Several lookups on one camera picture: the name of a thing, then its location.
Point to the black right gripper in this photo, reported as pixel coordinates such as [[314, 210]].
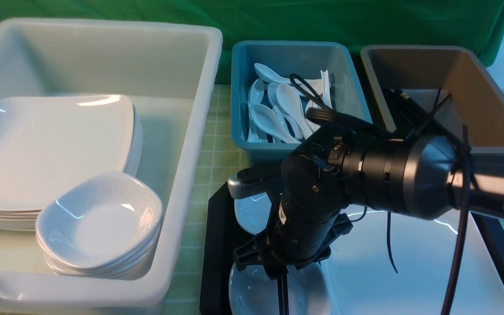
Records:
[[295, 236]]

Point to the white bowl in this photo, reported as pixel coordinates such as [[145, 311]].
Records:
[[251, 292], [253, 212]]

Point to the black chopstick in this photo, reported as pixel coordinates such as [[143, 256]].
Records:
[[286, 294], [281, 295]]

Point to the white ceramic spoon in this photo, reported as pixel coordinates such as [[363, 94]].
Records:
[[326, 88]]

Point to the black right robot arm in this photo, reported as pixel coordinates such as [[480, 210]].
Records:
[[310, 188]]

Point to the large white square plate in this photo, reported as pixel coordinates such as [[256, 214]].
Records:
[[406, 271]]

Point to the black serving tray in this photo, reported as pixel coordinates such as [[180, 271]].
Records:
[[222, 232]]

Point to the pile of white spoons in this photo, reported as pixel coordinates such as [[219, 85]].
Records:
[[263, 91]]

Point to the stack of white square plates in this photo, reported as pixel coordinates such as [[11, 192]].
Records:
[[49, 145]]

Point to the stack of white bowls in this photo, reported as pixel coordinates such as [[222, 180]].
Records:
[[106, 227]]

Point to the pile of black chopsticks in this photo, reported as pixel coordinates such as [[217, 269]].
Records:
[[413, 115]]

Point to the teal plastic bin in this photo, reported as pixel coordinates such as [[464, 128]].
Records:
[[304, 58]]

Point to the brown plastic bin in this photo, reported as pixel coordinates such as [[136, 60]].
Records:
[[421, 71]]

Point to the large white plastic tub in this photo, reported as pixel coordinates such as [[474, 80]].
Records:
[[168, 71]]

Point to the green backdrop cloth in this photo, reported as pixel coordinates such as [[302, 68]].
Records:
[[477, 25]]

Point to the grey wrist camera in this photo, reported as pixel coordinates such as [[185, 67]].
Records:
[[260, 178]]

